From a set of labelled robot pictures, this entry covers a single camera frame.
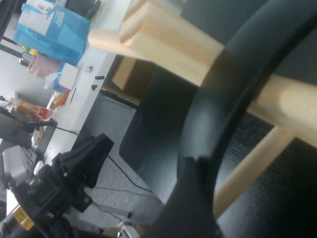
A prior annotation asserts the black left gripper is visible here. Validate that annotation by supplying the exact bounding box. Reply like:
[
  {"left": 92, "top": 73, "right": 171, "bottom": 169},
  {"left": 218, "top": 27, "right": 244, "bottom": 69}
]
[{"left": 51, "top": 133, "right": 115, "bottom": 213}]

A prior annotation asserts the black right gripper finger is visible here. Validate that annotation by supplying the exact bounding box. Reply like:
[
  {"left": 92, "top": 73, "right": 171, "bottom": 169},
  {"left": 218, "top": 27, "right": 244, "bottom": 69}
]
[{"left": 151, "top": 157, "right": 224, "bottom": 238}]

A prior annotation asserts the black over-ear headphones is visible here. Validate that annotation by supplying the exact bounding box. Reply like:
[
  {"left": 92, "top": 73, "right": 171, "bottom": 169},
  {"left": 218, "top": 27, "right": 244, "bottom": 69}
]
[{"left": 178, "top": 0, "right": 317, "bottom": 238}]

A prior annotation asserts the black monitor stand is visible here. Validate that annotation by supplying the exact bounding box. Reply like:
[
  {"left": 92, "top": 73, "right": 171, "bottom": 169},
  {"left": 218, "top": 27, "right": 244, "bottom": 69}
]
[{"left": 0, "top": 109, "right": 58, "bottom": 149}]

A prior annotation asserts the light wooden peg stand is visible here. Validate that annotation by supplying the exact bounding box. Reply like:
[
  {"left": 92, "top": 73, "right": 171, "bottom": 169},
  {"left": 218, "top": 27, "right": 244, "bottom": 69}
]
[{"left": 88, "top": 0, "right": 317, "bottom": 220}]

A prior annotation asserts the white desk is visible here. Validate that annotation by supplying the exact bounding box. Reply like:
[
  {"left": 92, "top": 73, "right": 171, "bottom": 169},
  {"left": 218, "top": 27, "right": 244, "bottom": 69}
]
[{"left": 0, "top": 0, "right": 132, "bottom": 136}]

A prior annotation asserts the white computer mouse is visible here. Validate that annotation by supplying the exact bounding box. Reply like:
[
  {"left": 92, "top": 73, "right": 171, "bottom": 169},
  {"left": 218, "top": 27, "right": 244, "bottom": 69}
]
[{"left": 33, "top": 160, "right": 45, "bottom": 175}]

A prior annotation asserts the orange snack packet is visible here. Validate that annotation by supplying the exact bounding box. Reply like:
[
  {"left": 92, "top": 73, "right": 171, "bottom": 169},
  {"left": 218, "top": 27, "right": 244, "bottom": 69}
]
[{"left": 50, "top": 89, "right": 71, "bottom": 110}]

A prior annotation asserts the silver keyboard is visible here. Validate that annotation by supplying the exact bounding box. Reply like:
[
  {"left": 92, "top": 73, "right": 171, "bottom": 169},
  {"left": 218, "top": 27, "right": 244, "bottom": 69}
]
[{"left": 1, "top": 145, "right": 38, "bottom": 185}]

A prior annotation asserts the orange and red carton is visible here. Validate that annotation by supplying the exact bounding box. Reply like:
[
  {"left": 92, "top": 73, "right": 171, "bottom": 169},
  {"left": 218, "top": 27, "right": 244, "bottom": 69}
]
[{"left": 13, "top": 98, "right": 52, "bottom": 120}]

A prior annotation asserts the blue tissue pack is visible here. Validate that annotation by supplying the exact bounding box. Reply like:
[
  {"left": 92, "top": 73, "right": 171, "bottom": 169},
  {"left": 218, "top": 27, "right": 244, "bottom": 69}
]
[{"left": 44, "top": 69, "right": 69, "bottom": 93}]

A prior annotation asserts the white square box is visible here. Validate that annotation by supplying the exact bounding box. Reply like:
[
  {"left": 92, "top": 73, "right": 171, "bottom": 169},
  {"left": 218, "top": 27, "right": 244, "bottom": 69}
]
[{"left": 60, "top": 62, "right": 80, "bottom": 90}]

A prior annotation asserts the brown cardboard box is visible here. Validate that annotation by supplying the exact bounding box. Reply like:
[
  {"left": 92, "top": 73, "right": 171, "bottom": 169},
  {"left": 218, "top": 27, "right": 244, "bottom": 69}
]
[{"left": 103, "top": 56, "right": 156, "bottom": 105}]

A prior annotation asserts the pink box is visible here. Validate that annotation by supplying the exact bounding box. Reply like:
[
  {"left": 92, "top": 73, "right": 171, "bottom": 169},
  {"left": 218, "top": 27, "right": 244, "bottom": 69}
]
[{"left": 27, "top": 54, "right": 65, "bottom": 79}]

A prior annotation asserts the blue and white shopping bag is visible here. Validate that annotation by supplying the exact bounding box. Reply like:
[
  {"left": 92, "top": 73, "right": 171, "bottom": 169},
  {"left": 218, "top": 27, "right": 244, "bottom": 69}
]
[{"left": 13, "top": 0, "right": 91, "bottom": 66}]

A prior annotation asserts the black floor cable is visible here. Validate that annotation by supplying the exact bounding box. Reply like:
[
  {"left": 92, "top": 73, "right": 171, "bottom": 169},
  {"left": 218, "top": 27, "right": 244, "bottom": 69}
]
[
  {"left": 106, "top": 153, "right": 152, "bottom": 193},
  {"left": 90, "top": 185, "right": 165, "bottom": 215}
]

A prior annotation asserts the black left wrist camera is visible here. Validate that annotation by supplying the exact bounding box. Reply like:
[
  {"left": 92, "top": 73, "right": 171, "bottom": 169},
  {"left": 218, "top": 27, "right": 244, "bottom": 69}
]
[{"left": 13, "top": 165, "right": 65, "bottom": 219}]

